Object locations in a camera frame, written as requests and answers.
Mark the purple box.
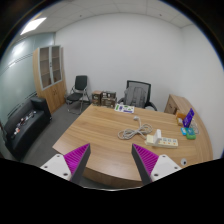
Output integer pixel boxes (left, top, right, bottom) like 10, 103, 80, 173
183, 109, 194, 128

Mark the white coiled power cable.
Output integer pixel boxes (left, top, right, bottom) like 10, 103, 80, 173
117, 115, 154, 141

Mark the wooden glass-door cabinet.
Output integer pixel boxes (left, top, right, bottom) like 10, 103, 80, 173
33, 45, 66, 113

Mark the blue small packet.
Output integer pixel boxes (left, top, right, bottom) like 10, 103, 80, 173
181, 128, 187, 135

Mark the ceiling light panel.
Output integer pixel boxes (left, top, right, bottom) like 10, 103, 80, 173
21, 17, 46, 34

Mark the dark cardboard box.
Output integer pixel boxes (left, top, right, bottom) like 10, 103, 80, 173
101, 91, 117, 108

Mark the white power strip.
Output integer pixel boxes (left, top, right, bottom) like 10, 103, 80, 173
145, 135, 178, 148

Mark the wooden side cabinet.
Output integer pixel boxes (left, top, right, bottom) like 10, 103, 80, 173
164, 94, 192, 115

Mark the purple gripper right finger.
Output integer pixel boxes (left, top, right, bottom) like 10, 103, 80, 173
131, 143, 183, 186

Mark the white charger plug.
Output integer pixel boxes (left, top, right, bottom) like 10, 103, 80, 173
154, 129, 162, 144

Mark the wooden desk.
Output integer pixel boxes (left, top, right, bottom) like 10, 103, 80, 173
53, 106, 213, 188

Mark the brown cardboard box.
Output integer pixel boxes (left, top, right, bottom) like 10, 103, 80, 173
92, 90, 103, 106

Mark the green small box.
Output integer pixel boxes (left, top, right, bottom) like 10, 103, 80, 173
186, 132, 196, 140

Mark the grey backpack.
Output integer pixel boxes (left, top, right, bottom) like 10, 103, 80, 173
124, 85, 145, 108

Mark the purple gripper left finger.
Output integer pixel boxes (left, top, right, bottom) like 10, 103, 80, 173
40, 143, 92, 185

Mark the white green leaflet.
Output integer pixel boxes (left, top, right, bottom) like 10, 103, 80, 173
114, 104, 135, 113

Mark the black visitor chair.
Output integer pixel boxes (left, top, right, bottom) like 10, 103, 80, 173
65, 75, 90, 115

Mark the black mesh office chair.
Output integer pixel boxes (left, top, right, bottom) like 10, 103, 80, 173
118, 80, 157, 110

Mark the black leather sofa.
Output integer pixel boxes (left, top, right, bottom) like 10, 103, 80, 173
3, 97, 52, 161

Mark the orange small box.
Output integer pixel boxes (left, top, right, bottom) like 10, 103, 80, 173
176, 113, 186, 126

